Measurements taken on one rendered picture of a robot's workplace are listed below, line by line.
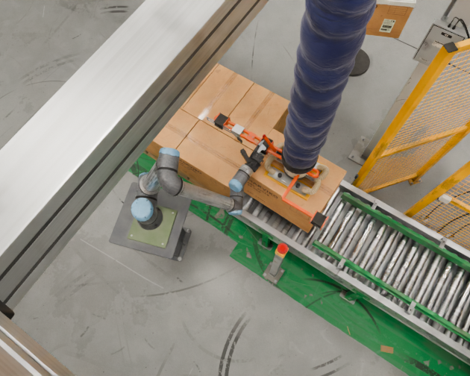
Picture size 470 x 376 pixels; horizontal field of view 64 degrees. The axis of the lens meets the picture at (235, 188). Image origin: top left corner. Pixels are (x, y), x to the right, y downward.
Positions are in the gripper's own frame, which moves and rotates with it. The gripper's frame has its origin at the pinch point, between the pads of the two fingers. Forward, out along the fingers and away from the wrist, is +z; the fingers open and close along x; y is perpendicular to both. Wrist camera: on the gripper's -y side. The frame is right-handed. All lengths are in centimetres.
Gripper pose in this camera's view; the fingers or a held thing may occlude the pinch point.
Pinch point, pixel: (262, 143)
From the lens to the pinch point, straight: 253.9
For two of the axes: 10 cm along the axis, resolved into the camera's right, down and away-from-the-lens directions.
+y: 8.3, 5.1, -2.3
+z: 5.6, -7.8, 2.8
